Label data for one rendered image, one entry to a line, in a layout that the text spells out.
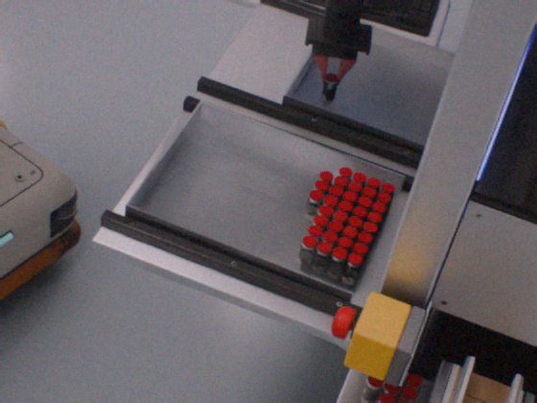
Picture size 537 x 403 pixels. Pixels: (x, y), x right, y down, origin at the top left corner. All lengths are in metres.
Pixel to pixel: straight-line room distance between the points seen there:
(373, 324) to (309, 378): 1.22
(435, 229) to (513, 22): 0.29
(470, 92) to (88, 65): 2.18
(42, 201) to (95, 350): 0.36
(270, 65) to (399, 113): 0.23
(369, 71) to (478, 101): 0.76
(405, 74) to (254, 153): 0.35
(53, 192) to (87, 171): 0.44
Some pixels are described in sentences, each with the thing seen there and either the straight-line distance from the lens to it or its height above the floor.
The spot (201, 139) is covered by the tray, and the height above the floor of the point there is 0.88.
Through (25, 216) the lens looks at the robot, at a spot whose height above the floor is 0.26.
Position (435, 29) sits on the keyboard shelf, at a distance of 2.15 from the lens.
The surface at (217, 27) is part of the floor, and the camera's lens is 3.39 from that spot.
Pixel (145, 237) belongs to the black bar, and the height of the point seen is 0.89.
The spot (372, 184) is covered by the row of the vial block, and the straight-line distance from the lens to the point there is 1.59.
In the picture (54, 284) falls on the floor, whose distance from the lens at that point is 2.61.
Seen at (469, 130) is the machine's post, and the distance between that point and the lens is 1.15.
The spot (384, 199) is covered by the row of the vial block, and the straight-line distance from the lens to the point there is 1.58.
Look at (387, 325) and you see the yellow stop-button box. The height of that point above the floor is 1.03.
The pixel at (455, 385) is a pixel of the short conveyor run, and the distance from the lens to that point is 1.39.
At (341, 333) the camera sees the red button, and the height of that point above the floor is 1.00.
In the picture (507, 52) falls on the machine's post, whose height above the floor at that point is 1.40.
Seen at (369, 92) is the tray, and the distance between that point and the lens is 1.82.
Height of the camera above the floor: 2.01
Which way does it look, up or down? 45 degrees down
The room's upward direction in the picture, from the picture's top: 11 degrees clockwise
